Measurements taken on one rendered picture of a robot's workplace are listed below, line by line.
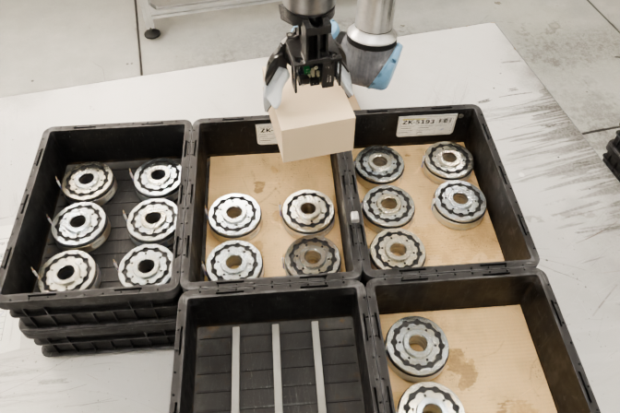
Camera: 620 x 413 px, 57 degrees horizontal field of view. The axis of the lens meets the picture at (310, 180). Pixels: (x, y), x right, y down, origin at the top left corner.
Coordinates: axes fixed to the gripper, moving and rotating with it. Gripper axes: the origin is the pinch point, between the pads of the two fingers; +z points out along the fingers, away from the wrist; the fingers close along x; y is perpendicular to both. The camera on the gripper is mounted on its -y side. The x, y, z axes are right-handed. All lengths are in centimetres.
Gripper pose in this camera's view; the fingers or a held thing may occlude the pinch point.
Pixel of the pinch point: (306, 100)
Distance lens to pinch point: 96.4
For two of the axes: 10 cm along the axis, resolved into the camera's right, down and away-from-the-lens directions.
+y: 2.4, 7.5, -6.2
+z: 0.0, 6.4, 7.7
